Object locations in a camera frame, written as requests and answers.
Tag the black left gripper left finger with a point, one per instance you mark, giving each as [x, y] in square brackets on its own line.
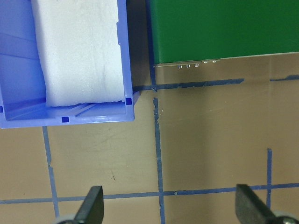
[92, 208]

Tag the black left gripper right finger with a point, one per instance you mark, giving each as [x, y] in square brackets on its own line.
[249, 208]

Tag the blue plastic bin left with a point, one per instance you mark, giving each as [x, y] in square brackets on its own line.
[22, 84]

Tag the white foam sheet left bin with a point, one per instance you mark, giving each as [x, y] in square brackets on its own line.
[79, 52]

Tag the green conveyor belt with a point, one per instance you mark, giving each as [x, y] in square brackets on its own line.
[195, 30]

